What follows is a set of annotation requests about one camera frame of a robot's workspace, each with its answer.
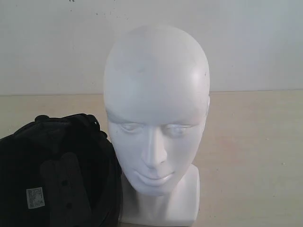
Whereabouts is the black helmet with tinted visor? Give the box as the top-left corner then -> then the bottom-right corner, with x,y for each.
0,113 -> 122,227

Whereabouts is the white mannequin head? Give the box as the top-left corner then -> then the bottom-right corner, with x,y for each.
103,23 -> 211,210

